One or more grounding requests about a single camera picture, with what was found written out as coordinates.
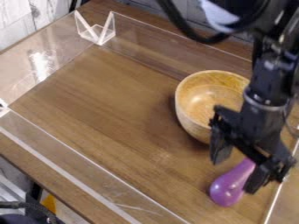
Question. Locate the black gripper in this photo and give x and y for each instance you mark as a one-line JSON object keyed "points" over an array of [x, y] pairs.
{"points": [[252, 130]]}

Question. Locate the purple toy eggplant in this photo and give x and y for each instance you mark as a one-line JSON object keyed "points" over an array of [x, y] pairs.
{"points": [[225, 189]]}

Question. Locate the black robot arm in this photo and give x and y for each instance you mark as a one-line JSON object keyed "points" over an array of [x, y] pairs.
{"points": [[271, 21]]}

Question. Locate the brown wooden bowl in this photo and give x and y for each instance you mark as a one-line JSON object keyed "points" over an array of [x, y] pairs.
{"points": [[200, 91]]}

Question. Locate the clear acrylic tray wall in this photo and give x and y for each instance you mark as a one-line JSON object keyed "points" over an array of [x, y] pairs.
{"points": [[88, 125]]}

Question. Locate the clear acrylic corner bracket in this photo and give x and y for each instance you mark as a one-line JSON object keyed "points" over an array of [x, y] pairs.
{"points": [[98, 34]]}

